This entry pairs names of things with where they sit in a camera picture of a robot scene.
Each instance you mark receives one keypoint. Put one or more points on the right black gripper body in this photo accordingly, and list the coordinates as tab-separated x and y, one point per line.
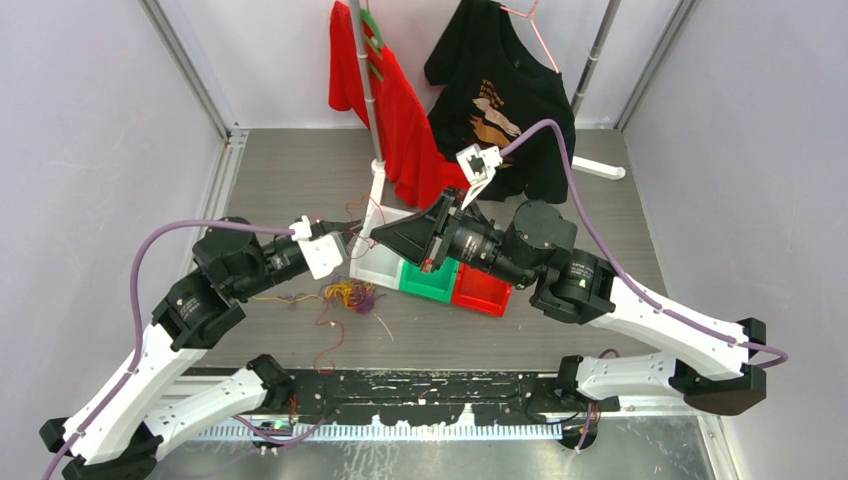
448	242

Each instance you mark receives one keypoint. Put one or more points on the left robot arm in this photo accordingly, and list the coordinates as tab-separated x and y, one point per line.
120	433

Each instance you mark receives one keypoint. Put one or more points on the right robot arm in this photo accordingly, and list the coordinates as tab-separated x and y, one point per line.
704	361

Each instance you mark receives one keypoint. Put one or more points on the green plastic bin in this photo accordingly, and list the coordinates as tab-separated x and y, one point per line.
437	285

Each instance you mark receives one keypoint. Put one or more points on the white plastic bin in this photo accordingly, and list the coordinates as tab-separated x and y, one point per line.
372	262

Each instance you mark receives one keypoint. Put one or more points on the red plastic bin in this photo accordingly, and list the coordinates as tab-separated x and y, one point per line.
480	292

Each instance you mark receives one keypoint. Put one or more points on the red t-shirt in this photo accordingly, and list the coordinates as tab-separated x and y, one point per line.
413	163

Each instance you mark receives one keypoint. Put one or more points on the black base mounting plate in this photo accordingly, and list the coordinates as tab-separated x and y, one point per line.
425	397

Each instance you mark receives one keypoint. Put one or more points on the black printed t-shirt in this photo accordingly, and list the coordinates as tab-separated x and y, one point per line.
492	91

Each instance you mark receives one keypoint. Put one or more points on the green clothes hanger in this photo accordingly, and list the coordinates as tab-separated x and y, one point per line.
374	42

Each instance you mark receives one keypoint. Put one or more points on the metal clothes rack pole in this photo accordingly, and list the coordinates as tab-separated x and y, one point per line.
362	55

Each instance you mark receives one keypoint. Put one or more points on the pink clothes hanger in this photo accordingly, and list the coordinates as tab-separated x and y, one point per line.
530	16

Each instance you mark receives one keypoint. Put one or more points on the right metal rack pole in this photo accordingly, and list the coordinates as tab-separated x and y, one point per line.
594	54

